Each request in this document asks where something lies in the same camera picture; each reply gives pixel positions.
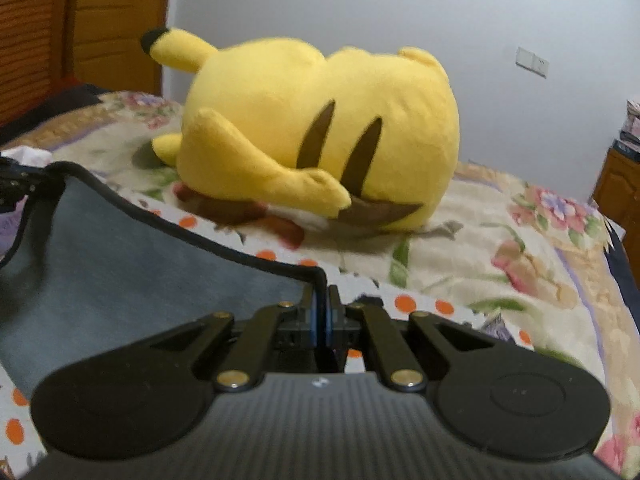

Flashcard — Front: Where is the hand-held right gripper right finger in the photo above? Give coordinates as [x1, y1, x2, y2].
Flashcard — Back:
[327, 284, 497, 394]

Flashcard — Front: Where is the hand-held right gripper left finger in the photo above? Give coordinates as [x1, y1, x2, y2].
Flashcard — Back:
[150, 284, 321, 394]

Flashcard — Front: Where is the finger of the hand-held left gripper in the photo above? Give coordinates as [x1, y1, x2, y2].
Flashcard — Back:
[0, 157, 66, 211]

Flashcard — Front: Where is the grey towel with dark edge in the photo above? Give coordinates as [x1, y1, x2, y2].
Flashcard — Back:
[0, 160, 327, 397]

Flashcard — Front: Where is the white crumpled cloth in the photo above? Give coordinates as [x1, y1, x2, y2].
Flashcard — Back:
[0, 145, 55, 167]

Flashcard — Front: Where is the purple cloth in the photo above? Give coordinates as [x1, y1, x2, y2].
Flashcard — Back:
[0, 199, 32, 262]

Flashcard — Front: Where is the white cloth with orange dots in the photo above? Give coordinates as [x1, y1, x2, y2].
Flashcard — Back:
[0, 194, 537, 480]

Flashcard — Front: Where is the ribbed wooden panel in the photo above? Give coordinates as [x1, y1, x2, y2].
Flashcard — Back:
[0, 0, 72, 127]

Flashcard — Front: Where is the floral bedsheet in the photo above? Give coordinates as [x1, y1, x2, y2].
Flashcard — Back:
[0, 91, 640, 480]

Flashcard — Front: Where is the wooden door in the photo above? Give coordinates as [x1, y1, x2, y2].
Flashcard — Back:
[64, 0, 176, 97]

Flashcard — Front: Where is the yellow plush toy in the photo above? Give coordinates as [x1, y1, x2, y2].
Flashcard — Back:
[140, 26, 461, 242]

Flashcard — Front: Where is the dark blue cloth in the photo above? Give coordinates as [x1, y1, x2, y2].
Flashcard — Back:
[600, 214, 640, 337]

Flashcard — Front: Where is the wooden cabinet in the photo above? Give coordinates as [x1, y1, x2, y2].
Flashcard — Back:
[591, 139, 640, 282]

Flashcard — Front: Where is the stack of books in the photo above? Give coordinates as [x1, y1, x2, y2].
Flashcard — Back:
[612, 99, 640, 164]

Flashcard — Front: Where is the white wall switch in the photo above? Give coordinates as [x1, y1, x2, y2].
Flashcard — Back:
[515, 46, 550, 80]

